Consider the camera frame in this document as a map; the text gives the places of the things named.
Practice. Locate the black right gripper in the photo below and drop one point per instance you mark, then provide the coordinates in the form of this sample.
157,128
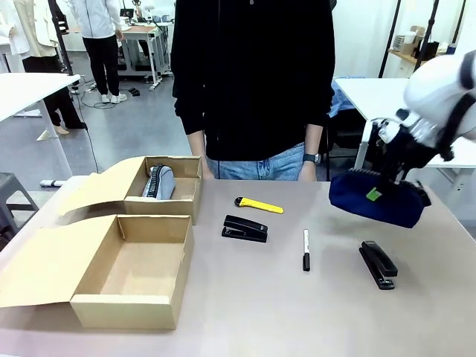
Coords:
403,152

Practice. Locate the navy blue pencil case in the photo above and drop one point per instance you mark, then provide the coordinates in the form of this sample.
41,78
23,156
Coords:
353,197

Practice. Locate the black stapler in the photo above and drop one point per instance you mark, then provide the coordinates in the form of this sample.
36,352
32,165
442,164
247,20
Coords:
245,227
377,262

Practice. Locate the white marker black cap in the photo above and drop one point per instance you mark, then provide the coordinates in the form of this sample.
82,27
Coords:
306,245

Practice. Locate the yellow utility knife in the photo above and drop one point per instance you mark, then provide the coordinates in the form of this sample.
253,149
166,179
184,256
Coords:
260,205

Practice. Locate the small cardboard box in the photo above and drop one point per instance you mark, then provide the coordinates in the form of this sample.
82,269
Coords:
160,210

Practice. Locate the person's left forearm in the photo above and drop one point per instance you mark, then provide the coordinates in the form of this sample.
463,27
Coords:
312,139

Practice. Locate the person's right forearm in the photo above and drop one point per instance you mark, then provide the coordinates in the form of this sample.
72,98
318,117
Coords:
197,152

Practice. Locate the cardboard box on shelf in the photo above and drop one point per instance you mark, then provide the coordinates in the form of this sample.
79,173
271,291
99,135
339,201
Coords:
417,37

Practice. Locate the large open cardboard box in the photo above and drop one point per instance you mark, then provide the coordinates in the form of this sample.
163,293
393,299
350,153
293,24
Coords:
44,260

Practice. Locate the person's left hand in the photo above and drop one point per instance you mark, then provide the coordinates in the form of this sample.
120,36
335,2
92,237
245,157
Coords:
308,172

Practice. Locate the person's right hand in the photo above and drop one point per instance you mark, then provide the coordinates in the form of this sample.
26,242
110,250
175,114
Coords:
207,175

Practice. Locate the black bag under table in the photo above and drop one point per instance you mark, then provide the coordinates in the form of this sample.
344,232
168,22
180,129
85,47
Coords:
346,135

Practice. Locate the black wristwatch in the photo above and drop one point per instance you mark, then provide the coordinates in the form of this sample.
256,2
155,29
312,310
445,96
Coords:
311,158

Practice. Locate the blue cloth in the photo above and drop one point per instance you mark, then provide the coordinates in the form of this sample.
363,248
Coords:
338,98

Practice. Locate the black light stand pole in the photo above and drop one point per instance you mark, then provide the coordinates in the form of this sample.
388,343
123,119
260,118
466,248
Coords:
427,29
390,33

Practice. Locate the person in black hoodie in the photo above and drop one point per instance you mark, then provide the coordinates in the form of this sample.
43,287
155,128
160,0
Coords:
253,74

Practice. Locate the grey pencil case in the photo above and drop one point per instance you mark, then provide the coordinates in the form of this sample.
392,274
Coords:
160,184

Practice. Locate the background workbench with equipment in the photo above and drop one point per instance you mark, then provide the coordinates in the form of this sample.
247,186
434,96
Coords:
143,41

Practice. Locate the bystander in white jacket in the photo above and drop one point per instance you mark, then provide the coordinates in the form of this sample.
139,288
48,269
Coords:
98,37

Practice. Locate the white tube on floor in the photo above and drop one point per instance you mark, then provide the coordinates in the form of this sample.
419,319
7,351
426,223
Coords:
52,183

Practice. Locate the black tripod pole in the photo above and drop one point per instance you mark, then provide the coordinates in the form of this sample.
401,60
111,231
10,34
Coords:
61,37

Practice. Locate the grey metal stool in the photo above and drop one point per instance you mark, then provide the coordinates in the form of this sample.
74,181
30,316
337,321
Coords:
11,186

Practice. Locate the bystander in cream coat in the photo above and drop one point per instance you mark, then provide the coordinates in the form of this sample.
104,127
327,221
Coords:
41,37

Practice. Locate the white table slanted leg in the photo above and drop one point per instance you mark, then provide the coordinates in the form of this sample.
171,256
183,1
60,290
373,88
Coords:
22,89

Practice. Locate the bystander in white coat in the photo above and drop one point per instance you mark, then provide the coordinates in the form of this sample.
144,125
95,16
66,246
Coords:
9,33

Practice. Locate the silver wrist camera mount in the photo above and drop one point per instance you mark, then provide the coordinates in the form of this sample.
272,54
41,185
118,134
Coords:
405,119

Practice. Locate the wooden wall shelf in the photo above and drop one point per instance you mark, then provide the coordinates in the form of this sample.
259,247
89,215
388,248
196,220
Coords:
403,55

